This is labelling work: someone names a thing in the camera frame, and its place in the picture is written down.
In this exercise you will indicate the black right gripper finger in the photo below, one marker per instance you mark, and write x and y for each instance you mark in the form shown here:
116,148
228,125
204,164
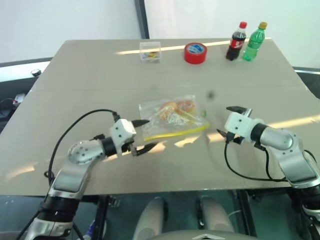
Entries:
226,136
237,109

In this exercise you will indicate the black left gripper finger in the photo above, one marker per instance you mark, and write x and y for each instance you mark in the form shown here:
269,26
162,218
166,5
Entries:
140,122
146,149

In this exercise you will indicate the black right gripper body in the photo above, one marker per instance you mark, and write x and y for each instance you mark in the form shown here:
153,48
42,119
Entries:
237,140

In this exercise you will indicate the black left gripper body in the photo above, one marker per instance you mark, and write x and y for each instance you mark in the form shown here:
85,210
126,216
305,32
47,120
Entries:
129,149

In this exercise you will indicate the orange sesame bread roll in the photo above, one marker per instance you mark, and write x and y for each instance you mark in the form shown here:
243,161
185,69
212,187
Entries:
186,105
168,108

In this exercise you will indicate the clear zip bag yellow seal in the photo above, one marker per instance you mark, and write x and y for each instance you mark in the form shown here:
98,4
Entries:
172,125

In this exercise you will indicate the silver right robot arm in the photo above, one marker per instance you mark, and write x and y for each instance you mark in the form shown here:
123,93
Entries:
287,152

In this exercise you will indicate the cola bottle red cap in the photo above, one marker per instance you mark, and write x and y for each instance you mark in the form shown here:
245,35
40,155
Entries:
235,43

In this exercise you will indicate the green bottle yellow cap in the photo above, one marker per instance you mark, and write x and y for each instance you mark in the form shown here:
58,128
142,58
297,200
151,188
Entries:
253,43

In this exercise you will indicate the grey robot left leg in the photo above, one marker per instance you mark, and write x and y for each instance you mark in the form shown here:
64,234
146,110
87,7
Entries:
150,217

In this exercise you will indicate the grey robot leg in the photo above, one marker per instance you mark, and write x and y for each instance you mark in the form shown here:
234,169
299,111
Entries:
150,217
216,217

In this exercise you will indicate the red tape roll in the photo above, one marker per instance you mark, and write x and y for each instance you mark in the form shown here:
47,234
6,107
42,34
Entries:
195,53

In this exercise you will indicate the clear plastic box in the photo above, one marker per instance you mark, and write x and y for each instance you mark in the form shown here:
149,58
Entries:
150,52

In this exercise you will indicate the black table leg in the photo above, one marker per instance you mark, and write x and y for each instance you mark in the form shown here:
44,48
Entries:
246,212
100,215

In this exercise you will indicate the dark side bench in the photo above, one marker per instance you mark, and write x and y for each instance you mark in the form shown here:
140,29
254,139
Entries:
308,80

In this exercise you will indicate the grey robot right leg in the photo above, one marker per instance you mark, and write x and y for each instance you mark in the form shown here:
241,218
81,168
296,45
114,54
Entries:
216,217

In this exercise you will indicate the blue shoe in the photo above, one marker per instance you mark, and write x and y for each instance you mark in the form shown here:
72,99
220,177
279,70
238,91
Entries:
92,228

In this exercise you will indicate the grey robot waist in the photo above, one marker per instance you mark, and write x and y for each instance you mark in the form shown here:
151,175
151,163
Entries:
205,235

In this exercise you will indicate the round black white gadget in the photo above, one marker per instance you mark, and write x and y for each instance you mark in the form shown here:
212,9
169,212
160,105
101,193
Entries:
36,72

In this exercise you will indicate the red white small object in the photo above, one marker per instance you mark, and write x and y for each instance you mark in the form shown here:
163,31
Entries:
19,97

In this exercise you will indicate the grey side counter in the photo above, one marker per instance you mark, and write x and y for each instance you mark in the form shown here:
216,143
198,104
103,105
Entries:
17,77

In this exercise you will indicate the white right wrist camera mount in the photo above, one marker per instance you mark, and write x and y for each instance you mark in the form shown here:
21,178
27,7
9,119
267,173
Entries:
240,125

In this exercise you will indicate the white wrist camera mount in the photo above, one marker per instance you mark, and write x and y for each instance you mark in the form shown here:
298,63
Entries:
121,132
240,125

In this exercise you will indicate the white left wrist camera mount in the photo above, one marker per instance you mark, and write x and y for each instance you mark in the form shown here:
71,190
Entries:
121,132

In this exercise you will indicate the dark window post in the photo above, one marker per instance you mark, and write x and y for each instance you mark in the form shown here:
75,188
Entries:
142,18

